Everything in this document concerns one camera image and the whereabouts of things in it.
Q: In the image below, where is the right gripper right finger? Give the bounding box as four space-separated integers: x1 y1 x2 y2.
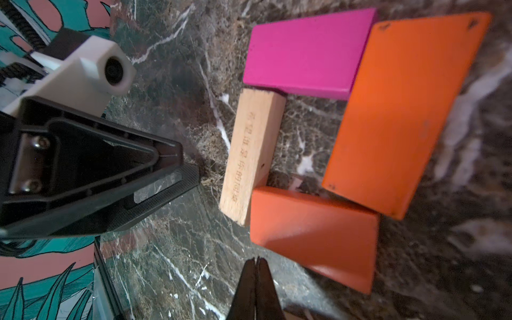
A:
255 257 285 320

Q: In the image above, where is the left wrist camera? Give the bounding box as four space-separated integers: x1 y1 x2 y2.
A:
1 28 136 117

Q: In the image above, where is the orange block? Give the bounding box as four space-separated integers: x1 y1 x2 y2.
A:
322 12 492 220
250 187 380 294

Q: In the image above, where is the natural wood block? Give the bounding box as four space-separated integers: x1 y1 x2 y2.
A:
219 89 287 226

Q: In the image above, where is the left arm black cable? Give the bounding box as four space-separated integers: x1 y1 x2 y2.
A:
0 0 53 53

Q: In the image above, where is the black front rail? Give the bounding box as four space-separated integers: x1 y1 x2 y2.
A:
92 236 127 320

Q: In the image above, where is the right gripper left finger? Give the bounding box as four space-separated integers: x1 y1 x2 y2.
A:
226 258 256 320

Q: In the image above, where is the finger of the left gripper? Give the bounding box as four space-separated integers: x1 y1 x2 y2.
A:
1 97 183 226
1 163 200 240

